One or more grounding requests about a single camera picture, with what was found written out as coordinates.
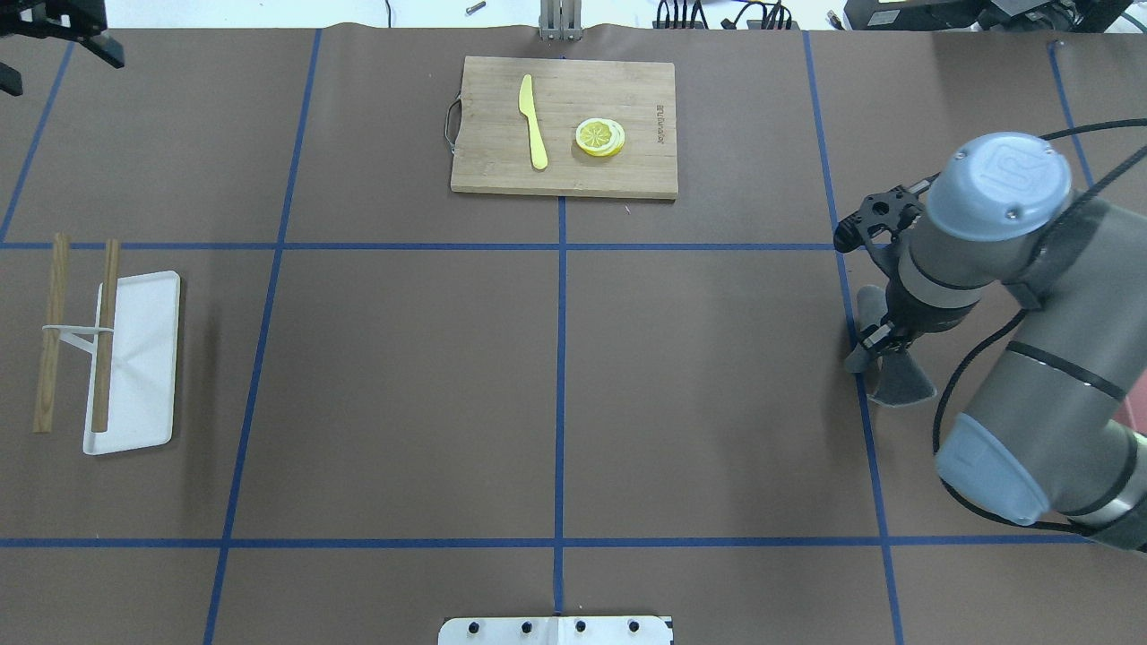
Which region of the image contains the yellow plastic knife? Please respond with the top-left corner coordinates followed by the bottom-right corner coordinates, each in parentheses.
top-left (517, 73), bottom-right (549, 171)

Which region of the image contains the wooden cutting board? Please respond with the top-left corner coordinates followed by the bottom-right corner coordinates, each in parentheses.
top-left (450, 55), bottom-right (679, 201)

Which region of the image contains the white rectangular tray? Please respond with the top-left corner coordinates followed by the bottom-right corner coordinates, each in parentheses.
top-left (81, 271), bottom-right (184, 456)

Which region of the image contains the white pedestal column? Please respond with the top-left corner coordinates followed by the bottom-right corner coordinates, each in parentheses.
top-left (437, 614), bottom-right (674, 644)

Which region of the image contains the yellow lemon slice toy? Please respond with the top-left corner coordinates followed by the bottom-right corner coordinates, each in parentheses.
top-left (574, 117), bottom-right (626, 158)

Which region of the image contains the aluminium frame post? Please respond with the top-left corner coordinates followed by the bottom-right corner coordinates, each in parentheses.
top-left (538, 0), bottom-right (584, 41)

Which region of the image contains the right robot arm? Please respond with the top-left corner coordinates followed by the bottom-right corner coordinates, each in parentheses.
top-left (834, 132), bottom-right (1144, 555)

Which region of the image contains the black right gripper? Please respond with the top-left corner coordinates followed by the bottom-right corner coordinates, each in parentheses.
top-left (858, 285), bottom-right (942, 356)

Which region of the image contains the wooden towel rack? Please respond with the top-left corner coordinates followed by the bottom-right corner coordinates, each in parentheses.
top-left (32, 233), bottom-right (120, 435)

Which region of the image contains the grey cloth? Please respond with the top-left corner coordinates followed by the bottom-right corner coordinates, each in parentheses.
top-left (844, 285), bottom-right (936, 407)

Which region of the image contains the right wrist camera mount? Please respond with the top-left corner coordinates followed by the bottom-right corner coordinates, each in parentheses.
top-left (832, 174), bottom-right (938, 278)

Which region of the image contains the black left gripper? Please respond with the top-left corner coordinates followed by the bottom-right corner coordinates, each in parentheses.
top-left (1, 1), bottom-right (125, 69)

